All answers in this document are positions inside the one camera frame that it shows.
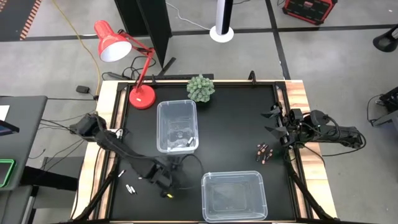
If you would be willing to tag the black mat orange striped edge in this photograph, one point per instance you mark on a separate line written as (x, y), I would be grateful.
(15, 18)

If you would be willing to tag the green artificial potted plant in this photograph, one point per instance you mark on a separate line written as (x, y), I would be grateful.
(200, 88)

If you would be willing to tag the black partition panel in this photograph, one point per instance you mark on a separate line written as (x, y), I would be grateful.
(146, 15)

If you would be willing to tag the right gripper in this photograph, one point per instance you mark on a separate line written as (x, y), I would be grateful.
(292, 127)

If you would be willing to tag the red black equipment case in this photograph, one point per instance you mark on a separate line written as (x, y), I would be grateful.
(308, 12)

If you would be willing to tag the black round stand base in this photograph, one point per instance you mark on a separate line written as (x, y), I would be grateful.
(385, 42)

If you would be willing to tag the black power adapter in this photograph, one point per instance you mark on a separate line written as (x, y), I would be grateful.
(83, 89)

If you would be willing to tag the grey desk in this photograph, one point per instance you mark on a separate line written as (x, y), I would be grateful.
(25, 130)

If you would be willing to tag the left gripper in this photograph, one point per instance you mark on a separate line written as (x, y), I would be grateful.
(161, 177)

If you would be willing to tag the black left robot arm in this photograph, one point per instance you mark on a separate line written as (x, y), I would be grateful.
(118, 146)

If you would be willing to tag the white black pole stand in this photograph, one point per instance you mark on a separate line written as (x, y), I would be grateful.
(221, 34)

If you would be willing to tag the dark tablet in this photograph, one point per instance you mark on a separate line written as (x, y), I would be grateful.
(7, 128)

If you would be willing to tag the black equipment frame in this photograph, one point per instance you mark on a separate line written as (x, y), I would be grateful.
(390, 99)

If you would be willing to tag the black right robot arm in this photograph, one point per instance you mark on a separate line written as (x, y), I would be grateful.
(339, 137)

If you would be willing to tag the red desk lamp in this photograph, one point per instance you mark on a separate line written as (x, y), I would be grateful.
(110, 42)

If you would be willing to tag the black table frame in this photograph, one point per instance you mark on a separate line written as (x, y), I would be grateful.
(233, 83)

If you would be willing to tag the clear plastic storage bin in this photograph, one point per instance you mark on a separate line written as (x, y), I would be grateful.
(177, 118)
(233, 196)

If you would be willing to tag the white paper sheet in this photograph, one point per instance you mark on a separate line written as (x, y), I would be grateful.
(3, 112)

